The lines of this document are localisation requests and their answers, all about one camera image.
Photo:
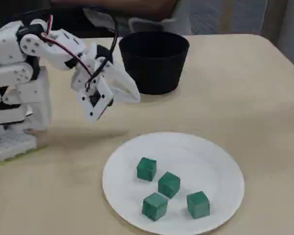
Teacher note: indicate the green cube block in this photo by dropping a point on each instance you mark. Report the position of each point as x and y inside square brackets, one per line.
[169, 184]
[147, 171]
[154, 207]
[198, 205]

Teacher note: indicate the light wooden post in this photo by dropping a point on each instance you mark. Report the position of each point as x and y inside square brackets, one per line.
[227, 14]

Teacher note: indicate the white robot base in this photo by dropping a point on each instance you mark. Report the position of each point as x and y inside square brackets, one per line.
[39, 105]

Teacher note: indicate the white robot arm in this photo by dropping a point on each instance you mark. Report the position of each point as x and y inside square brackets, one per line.
[54, 49]

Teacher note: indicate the white paper plate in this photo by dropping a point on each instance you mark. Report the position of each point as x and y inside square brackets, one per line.
[186, 159]

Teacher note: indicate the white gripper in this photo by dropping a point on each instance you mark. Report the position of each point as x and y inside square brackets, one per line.
[116, 86]

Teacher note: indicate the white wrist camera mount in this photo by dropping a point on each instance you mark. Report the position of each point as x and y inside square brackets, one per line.
[88, 110]

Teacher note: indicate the black pot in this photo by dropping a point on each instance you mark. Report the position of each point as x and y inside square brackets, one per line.
[154, 73]

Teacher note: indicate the white perforated mounting plate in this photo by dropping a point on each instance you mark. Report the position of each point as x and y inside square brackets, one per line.
[12, 147]

